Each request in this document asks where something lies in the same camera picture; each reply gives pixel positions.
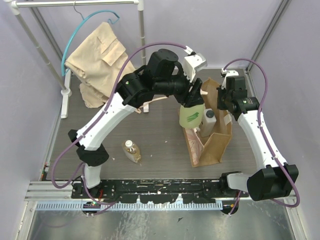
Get white metal clothes rack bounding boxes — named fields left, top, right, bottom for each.
left=5, top=0, right=146, bottom=119

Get white bottle black cap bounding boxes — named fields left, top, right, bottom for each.
left=199, top=108, right=217, bottom=138

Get green lotion pump bottle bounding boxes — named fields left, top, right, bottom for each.
left=179, top=103, right=205, bottom=129

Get beige cargo shorts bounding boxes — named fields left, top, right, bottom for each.
left=64, top=22, right=128, bottom=108

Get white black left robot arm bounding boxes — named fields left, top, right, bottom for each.
left=68, top=48, right=207, bottom=198

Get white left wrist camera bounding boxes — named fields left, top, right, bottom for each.
left=182, top=53, right=207, bottom=83

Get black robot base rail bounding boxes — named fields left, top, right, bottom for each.
left=71, top=178, right=250, bottom=204

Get grey slotted cable duct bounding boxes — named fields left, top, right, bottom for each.
left=35, top=200, right=223, bottom=212

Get brown canvas bag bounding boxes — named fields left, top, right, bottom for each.
left=183, top=78, right=232, bottom=168

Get clear amber liquid bottle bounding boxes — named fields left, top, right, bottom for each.
left=122, top=140, right=141, bottom=164

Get teal clothes hanger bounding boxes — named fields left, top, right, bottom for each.
left=60, top=0, right=120, bottom=77

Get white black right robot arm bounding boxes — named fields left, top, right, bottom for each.
left=217, top=70, right=299, bottom=201

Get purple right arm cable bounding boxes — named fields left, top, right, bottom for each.
left=222, top=58, right=301, bottom=216

